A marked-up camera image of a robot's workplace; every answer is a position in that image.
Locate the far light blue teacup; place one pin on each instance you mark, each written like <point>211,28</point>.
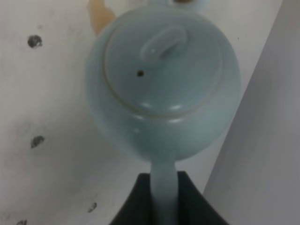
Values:
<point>193,5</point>

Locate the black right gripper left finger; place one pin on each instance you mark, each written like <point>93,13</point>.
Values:
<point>137,209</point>

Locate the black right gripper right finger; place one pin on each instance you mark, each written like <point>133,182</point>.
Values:
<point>193,207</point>

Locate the light blue porcelain teapot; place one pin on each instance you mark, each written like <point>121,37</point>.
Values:
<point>163,82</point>

